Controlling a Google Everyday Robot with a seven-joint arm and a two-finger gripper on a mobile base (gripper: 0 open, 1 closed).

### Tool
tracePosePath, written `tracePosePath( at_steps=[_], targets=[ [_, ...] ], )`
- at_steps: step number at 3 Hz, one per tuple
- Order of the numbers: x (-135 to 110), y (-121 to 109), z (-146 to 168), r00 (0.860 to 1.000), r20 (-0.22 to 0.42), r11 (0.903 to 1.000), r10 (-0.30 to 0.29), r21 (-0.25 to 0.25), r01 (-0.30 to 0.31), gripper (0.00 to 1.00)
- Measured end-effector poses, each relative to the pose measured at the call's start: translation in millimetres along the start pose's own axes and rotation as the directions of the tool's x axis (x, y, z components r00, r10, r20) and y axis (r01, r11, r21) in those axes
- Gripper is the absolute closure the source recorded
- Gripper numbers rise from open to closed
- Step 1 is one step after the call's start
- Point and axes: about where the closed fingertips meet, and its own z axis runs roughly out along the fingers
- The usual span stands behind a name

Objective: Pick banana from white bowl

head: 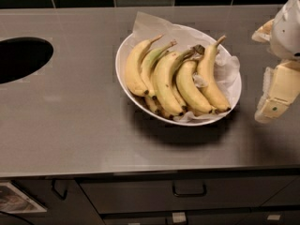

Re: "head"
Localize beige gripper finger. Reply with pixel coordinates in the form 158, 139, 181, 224
251, 20, 274, 43
255, 60, 300, 124

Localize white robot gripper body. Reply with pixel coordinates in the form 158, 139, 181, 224
270, 0, 300, 60

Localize large yellow banana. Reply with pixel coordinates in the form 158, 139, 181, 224
152, 49, 194, 116

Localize rightmost yellow banana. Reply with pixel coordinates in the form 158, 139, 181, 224
197, 36, 231, 113

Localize yellow banana right of middle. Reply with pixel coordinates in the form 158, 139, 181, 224
175, 59, 213, 114

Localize white oval bowl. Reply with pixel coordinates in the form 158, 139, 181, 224
115, 24, 242, 127

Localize greenish yellow banana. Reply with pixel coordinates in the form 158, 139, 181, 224
141, 40, 177, 98

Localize leftmost yellow banana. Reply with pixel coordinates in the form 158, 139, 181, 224
125, 35, 162, 97

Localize small lower yellow banana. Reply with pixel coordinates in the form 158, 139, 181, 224
144, 97, 173, 119

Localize white paper liner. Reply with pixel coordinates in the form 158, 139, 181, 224
122, 12, 242, 127

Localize small white label sticker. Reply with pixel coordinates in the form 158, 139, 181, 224
267, 215, 281, 221

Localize grey drawer front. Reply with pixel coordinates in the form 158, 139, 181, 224
81, 176, 293, 215

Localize grey cabinet door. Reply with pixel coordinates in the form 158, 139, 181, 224
15, 179, 104, 225

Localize dark round sink hole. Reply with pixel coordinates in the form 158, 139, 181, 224
0, 37, 54, 83

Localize paper sheet on cabinet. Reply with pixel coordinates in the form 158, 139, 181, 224
0, 182, 47, 214

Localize black drawer handle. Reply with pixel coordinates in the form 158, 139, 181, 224
172, 181, 207, 198

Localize black cabinet door handle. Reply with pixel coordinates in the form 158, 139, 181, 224
51, 179, 68, 201

